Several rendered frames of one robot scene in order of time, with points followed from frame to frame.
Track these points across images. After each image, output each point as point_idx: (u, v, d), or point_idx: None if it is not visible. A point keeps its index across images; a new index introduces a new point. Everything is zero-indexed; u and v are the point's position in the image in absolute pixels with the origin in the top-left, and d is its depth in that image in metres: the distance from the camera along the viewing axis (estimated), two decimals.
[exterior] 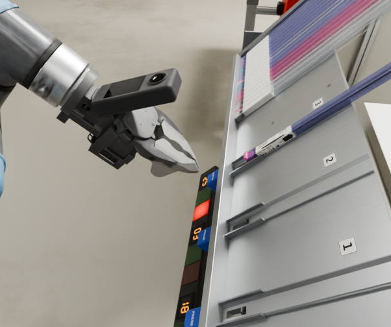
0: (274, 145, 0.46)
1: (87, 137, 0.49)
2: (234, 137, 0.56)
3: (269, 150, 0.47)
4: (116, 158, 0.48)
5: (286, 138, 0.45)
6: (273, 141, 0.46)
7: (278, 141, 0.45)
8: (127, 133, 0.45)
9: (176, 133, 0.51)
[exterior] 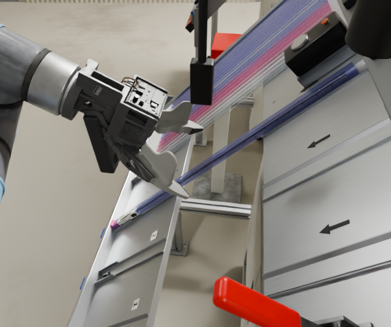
0: (126, 218, 0.63)
1: (123, 77, 0.44)
2: (126, 198, 0.72)
3: (125, 222, 0.64)
4: None
5: (133, 215, 0.62)
6: (126, 216, 0.63)
7: (128, 217, 0.63)
8: None
9: (147, 174, 0.46)
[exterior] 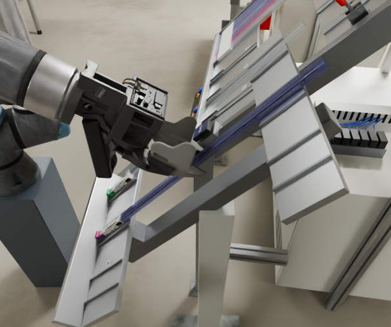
0: (112, 228, 0.63)
1: (125, 78, 0.43)
2: (212, 71, 1.12)
3: (110, 231, 0.63)
4: None
5: (118, 224, 0.62)
6: (110, 225, 0.62)
7: (113, 226, 0.62)
8: None
9: (163, 169, 0.47)
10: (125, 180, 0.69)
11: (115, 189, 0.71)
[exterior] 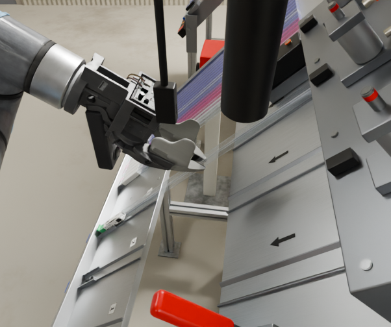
0: None
1: (129, 74, 0.44)
2: (112, 204, 0.74)
3: None
4: None
5: None
6: None
7: None
8: None
9: (162, 163, 0.48)
10: (116, 220, 0.64)
11: (106, 226, 0.66)
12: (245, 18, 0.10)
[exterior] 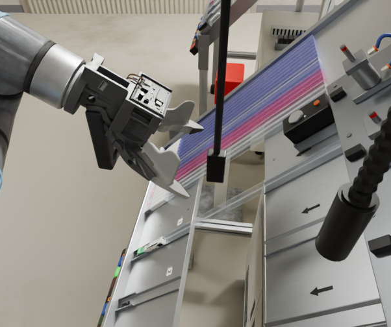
0: None
1: (129, 74, 0.44)
2: (141, 229, 0.80)
3: None
4: None
5: None
6: None
7: None
8: None
9: (148, 173, 0.46)
10: (157, 244, 0.68)
11: (147, 250, 0.70)
12: (351, 218, 0.15)
